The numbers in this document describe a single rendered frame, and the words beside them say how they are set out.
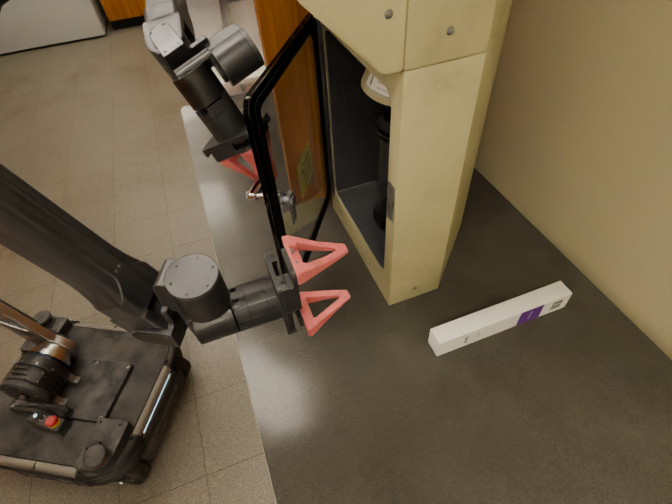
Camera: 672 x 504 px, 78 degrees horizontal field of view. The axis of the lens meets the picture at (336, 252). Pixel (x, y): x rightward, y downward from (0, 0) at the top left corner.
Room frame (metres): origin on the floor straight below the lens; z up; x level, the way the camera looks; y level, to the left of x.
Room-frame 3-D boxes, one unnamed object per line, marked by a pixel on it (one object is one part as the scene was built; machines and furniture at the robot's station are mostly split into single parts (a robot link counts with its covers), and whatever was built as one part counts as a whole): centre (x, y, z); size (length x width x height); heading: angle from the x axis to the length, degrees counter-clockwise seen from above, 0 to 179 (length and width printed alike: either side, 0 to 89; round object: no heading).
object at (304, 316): (0.34, 0.03, 1.16); 0.09 x 0.07 x 0.07; 107
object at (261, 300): (0.32, 0.10, 1.20); 0.07 x 0.07 x 0.10; 17
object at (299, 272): (0.34, 0.03, 1.23); 0.09 x 0.07 x 0.07; 107
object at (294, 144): (0.62, 0.05, 1.19); 0.30 x 0.01 x 0.40; 163
